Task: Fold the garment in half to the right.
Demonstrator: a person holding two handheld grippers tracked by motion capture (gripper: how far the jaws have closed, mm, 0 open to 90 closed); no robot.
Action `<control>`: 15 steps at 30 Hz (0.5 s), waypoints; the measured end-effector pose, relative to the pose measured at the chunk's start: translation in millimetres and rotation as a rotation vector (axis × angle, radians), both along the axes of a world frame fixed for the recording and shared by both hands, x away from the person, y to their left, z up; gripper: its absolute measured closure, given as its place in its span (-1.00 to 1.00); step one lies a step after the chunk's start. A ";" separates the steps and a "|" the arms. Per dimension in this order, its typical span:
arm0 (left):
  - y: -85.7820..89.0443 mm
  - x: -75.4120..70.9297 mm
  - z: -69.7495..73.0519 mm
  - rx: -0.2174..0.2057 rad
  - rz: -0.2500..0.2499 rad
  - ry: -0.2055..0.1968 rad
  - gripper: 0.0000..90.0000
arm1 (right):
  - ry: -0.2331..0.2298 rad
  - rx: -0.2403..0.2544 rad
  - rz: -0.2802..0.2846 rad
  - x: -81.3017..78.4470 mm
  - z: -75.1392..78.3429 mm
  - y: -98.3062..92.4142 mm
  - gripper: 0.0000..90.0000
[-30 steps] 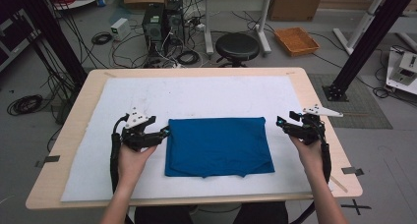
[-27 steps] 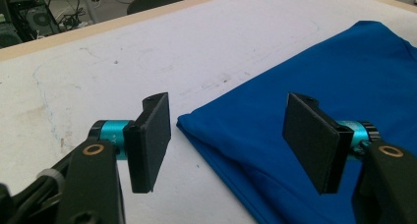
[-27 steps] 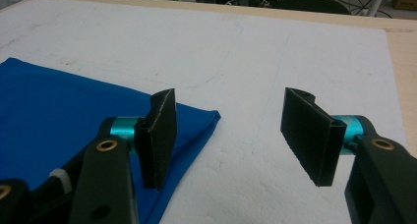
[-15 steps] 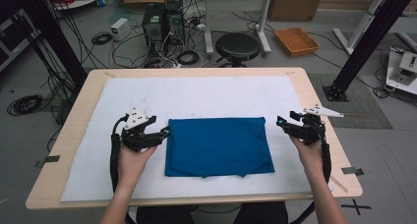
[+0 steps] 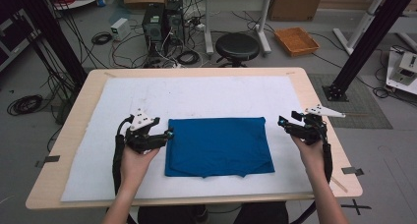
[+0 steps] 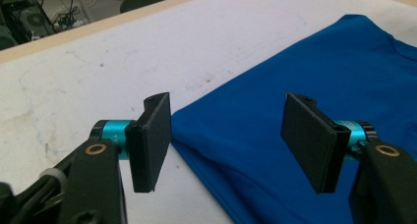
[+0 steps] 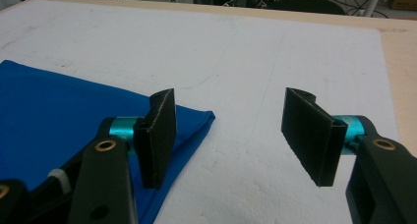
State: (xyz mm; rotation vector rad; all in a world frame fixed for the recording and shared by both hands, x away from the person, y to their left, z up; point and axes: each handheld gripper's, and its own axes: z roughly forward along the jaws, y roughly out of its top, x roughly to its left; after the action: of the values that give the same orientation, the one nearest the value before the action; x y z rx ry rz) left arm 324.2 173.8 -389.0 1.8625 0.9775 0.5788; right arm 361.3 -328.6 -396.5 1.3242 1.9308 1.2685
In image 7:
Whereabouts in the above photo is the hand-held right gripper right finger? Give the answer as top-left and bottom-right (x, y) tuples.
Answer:
(280, 86), (417, 224)

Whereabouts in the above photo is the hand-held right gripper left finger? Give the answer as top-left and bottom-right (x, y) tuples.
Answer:
(67, 87), (178, 224)

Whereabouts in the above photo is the blue t-shirt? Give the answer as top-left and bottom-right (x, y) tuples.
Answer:
(0, 59), (216, 224)

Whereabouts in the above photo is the white mat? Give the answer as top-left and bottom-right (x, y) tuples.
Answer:
(0, 0), (400, 224)

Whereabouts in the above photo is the wooden table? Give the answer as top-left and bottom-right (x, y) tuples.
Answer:
(0, 0), (417, 159)

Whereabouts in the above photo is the black round stool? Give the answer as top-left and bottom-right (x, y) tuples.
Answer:
(269, 0), (347, 16)

